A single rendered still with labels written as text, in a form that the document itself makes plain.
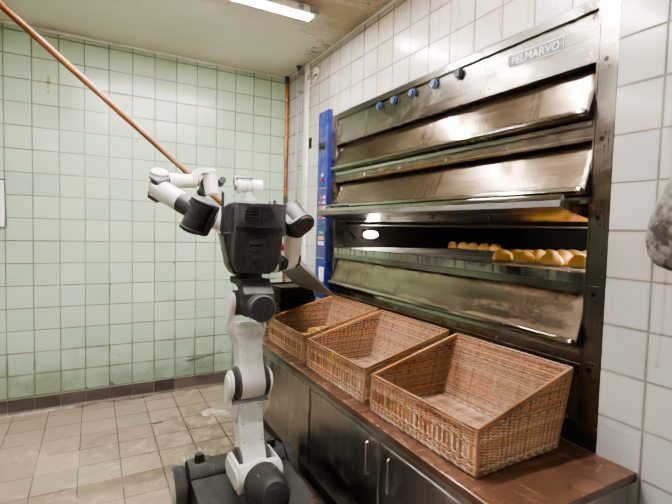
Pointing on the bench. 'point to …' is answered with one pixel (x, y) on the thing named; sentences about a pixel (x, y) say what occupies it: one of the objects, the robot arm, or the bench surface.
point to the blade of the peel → (302, 276)
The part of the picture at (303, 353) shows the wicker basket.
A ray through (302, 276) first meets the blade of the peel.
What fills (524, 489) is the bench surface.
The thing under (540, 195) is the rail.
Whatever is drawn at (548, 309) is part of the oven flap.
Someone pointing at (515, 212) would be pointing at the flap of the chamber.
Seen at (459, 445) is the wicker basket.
